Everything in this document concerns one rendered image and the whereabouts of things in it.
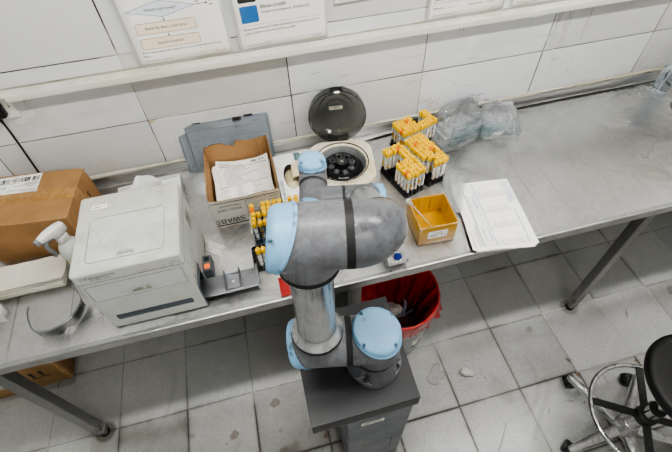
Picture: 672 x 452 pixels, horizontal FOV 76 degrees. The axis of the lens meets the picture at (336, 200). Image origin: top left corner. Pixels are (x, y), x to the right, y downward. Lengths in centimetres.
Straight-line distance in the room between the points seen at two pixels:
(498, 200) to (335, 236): 109
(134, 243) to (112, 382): 130
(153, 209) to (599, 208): 150
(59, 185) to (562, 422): 223
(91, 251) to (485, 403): 174
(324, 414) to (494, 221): 86
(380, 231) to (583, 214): 119
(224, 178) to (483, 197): 96
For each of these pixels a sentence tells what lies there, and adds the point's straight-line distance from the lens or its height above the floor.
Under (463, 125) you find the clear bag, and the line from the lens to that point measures 180.
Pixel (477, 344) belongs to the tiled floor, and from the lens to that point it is 236.
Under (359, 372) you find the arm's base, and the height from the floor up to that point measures 100.
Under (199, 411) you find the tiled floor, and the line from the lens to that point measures 229.
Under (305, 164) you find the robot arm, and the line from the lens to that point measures 112.
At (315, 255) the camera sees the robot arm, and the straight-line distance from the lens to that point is 67.
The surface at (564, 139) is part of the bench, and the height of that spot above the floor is 88.
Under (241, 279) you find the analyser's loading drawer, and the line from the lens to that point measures 142.
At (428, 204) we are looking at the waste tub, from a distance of 156.
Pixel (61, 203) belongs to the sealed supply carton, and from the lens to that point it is 167.
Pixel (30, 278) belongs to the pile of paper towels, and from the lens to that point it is 173.
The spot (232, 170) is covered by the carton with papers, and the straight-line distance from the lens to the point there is 170.
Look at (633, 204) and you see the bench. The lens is 190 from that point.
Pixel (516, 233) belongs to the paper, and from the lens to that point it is 161.
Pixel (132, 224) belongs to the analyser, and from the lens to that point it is 132.
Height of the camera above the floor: 211
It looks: 50 degrees down
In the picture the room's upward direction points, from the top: 3 degrees counter-clockwise
